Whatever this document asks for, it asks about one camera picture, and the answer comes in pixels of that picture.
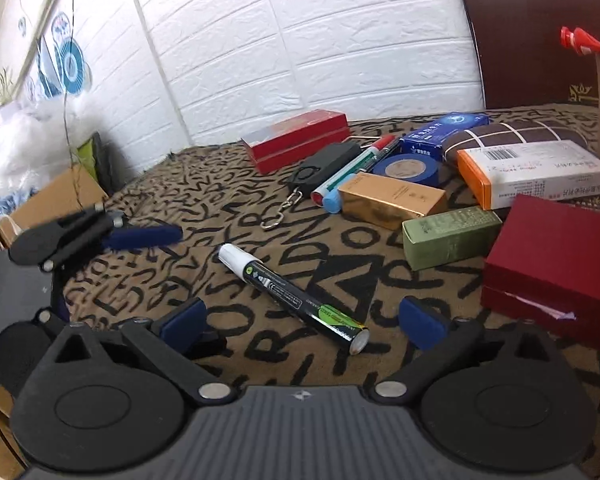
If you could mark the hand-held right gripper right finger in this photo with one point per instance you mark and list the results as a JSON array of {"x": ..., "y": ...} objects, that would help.
[{"x": 420, "y": 322}]

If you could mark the white orange box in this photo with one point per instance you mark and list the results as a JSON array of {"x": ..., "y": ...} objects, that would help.
[{"x": 535, "y": 172}]

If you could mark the light blue capped pen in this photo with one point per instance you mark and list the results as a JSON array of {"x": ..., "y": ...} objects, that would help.
[{"x": 336, "y": 197}]

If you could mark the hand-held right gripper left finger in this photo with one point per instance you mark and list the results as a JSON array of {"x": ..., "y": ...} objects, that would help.
[{"x": 182, "y": 322}]

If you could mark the black pouch with keyring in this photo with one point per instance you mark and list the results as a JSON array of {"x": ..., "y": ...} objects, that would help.
[{"x": 325, "y": 162}]

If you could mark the blue tape roll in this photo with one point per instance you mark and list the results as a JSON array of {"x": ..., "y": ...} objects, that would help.
[{"x": 405, "y": 170}]

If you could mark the red marker pen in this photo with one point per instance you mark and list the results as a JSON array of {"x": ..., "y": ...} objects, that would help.
[{"x": 386, "y": 144}]

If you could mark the open cardboard box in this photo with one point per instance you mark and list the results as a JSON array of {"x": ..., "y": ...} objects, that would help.
[{"x": 55, "y": 200}]

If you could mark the gold box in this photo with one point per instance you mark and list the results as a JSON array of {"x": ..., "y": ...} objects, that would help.
[{"x": 390, "y": 200}]

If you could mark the white green marker pen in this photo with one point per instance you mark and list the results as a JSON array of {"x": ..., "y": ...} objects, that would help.
[{"x": 352, "y": 170}]

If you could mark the letter printed blanket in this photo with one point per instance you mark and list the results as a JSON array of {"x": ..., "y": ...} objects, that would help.
[{"x": 290, "y": 225}]

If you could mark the blue box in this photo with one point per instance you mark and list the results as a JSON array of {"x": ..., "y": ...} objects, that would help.
[{"x": 440, "y": 132}]

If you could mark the square red box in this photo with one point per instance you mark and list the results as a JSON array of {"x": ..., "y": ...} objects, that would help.
[{"x": 555, "y": 260}]

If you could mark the long red box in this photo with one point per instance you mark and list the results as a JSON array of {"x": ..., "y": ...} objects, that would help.
[{"x": 300, "y": 135}]

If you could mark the green bag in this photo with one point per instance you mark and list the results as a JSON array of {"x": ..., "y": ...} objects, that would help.
[{"x": 87, "y": 157}]

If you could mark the blue wall decals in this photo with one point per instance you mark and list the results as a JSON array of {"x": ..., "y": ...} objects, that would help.
[{"x": 70, "y": 62}]

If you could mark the brown plaid pouch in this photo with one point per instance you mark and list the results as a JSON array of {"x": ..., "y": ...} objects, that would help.
[{"x": 510, "y": 137}]

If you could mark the white plastic bag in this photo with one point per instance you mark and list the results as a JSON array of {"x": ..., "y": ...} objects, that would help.
[{"x": 25, "y": 150}]

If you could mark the black white marker pen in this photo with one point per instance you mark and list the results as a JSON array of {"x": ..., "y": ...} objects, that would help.
[{"x": 300, "y": 300}]

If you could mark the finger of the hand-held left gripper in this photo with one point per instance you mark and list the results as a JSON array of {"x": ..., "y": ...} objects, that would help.
[
  {"x": 47, "y": 320},
  {"x": 140, "y": 237}
]

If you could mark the wooden wall frame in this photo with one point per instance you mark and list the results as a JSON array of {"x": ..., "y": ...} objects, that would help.
[{"x": 42, "y": 25}]

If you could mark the red spray nozzle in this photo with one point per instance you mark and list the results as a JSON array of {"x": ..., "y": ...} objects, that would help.
[{"x": 582, "y": 42}]

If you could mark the green box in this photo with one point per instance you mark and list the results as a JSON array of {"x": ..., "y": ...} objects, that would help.
[{"x": 450, "y": 237}]

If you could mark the dark patterned box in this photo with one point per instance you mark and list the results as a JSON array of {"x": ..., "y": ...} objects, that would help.
[{"x": 597, "y": 205}]

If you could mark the brown chair back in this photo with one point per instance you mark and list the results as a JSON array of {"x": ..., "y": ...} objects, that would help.
[{"x": 525, "y": 30}]

